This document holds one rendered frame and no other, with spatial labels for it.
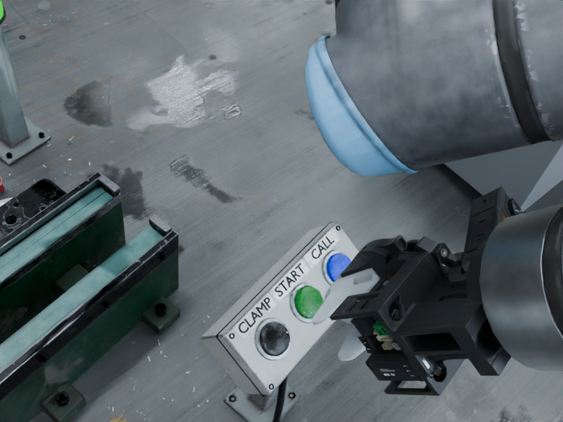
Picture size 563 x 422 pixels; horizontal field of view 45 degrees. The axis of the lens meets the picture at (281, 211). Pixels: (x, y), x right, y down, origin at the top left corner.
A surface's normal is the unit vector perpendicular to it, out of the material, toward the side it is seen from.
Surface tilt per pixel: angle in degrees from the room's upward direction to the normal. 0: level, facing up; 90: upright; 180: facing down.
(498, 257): 63
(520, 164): 90
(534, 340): 90
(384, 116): 70
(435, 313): 57
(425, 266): 33
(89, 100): 0
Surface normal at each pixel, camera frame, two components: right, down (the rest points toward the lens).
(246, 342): 0.52, -0.20
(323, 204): 0.12, -0.61
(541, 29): -0.53, -0.03
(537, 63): -0.45, 0.30
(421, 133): -0.29, 0.65
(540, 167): -0.75, 0.47
